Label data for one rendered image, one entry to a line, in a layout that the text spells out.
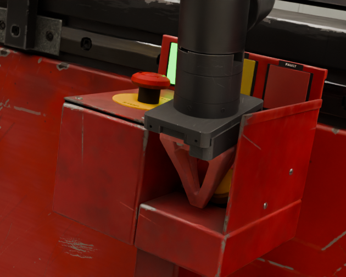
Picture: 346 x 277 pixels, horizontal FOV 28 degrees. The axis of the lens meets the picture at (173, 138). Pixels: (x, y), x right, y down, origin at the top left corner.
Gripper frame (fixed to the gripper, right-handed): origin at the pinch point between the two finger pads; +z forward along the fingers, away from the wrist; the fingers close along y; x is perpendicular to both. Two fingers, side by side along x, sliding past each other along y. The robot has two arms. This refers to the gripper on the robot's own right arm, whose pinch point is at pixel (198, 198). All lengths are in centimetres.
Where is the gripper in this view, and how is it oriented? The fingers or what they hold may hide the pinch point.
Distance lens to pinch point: 64.3
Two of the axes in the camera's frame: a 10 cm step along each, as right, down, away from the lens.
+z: -0.6, 9.1, 4.1
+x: -8.3, -2.7, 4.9
